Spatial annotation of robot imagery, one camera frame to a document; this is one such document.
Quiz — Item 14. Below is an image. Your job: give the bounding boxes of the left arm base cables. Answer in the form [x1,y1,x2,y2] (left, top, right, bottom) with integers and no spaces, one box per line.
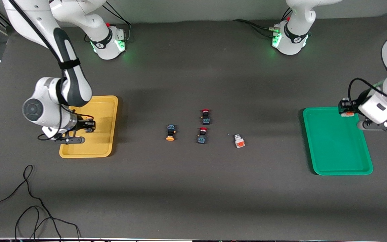
[232,7,293,38]

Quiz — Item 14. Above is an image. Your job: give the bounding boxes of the loose thin black cable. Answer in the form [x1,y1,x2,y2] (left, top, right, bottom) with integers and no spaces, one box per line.
[0,164,81,241]

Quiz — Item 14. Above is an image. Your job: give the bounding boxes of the yellow push button switch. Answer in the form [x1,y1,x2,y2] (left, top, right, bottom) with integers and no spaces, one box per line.
[84,116,96,133]
[165,124,177,142]

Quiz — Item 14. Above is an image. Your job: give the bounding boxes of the dark grey table cover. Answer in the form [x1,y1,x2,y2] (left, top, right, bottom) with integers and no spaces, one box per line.
[0,15,387,241]

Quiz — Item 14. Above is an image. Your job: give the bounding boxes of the red push button switch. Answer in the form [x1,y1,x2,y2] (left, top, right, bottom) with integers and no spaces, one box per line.
[200,109,212,125]
[197,127,209,145]

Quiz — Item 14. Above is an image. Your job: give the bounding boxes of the white orange button switch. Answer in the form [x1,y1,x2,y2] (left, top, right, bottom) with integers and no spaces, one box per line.
[233,134,246,149]
[340,99,354,118]

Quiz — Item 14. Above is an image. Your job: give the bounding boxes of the green plastic tray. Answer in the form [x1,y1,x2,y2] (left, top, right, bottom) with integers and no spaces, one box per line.
[302,107,374,176]

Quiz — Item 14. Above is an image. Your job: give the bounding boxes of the yellow plastic tray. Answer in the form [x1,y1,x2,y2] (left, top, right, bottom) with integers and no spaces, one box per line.
[59,95,119,158]

